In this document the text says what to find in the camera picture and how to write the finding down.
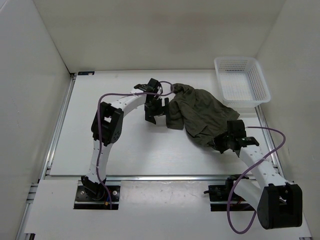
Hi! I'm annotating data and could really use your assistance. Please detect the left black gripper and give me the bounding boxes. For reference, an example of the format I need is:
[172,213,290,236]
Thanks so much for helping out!
[144,97,171,125]

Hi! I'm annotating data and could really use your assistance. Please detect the olive green shorts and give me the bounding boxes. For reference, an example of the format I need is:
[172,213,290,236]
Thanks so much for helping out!
[166,83,240,147]

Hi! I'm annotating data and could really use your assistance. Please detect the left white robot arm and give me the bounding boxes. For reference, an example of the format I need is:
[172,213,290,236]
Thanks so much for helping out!
[81,78,172,205]

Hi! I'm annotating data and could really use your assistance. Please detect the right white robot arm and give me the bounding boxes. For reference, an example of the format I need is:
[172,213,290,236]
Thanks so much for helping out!
[213,132,303,230]

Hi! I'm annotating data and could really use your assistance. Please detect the white perforated plastic basket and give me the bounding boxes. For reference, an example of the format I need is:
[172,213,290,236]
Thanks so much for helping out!
[214,56,271,109]

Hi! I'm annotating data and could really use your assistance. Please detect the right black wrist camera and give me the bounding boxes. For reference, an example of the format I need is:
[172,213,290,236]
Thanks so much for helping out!
[227,119,247,139]

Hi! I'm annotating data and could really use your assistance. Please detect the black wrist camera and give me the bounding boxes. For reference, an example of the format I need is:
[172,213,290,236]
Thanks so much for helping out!
[146,78,163,95]
[227,119,247,139]

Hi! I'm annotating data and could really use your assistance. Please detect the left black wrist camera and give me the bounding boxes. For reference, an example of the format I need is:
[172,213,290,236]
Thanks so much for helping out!
[146,78,163,95]

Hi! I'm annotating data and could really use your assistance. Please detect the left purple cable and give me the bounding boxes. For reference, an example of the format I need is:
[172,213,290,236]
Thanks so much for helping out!
[96,80,176,210]

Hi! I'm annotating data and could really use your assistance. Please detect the purple cable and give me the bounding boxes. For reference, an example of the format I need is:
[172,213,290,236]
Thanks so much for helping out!
[226,126,287,234]
[96,80,176,210]

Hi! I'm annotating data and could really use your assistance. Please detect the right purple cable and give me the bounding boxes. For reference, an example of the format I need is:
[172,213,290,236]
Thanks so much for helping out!
[226,126,287,234]

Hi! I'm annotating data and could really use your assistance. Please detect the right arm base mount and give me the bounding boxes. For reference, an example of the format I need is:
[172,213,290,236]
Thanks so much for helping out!
[203,178,254,212]

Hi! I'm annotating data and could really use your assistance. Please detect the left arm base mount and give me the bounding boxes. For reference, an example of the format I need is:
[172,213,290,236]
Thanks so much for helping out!
[73,184,121,211]

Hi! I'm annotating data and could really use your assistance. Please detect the aluminium frame rail left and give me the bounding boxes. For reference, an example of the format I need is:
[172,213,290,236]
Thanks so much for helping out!
[15,73,77,240]

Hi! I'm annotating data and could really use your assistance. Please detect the aluminium front rail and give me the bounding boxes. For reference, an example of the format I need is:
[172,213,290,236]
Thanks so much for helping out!
[44,174,230,182]

